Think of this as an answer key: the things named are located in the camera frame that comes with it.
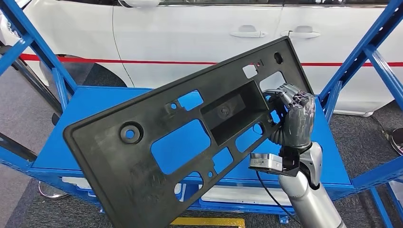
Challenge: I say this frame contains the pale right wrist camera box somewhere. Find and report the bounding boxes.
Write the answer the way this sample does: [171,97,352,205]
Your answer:
[249,153,284,173]

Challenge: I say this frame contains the chrome stanchion base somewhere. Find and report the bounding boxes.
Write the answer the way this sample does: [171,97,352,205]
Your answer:
[389,127,403,156]

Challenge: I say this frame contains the blue metal shelf rack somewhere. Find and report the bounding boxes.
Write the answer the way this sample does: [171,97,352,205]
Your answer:
[0,0,403,228]

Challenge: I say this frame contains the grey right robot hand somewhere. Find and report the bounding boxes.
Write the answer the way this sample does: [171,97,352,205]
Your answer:
[263,83,317,150]

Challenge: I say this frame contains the black plastic plate bracket part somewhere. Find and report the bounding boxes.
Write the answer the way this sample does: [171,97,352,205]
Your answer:
[63,36,315,228]

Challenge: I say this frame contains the white car with red stripe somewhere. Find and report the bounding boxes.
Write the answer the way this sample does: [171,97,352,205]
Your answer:
[0,0,403,118]

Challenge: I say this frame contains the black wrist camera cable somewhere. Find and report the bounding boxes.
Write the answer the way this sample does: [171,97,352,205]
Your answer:
[255,171,295,225]

